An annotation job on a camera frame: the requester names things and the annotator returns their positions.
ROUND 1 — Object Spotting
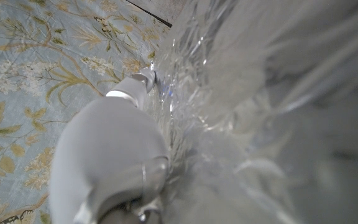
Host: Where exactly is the floral printed backdrop cloth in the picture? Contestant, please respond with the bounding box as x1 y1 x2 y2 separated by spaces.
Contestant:
0 0 173 224

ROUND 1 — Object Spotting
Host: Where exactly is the black backdrop pole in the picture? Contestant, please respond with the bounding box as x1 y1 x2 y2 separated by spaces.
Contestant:
125 0 173 28

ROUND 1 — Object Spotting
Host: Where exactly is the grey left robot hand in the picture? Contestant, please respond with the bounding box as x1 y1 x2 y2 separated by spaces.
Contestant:
48 67 170 224

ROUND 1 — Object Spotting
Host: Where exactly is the crinkled aluminum foil sheet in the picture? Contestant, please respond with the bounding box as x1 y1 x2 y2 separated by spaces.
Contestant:
141 0 358 224

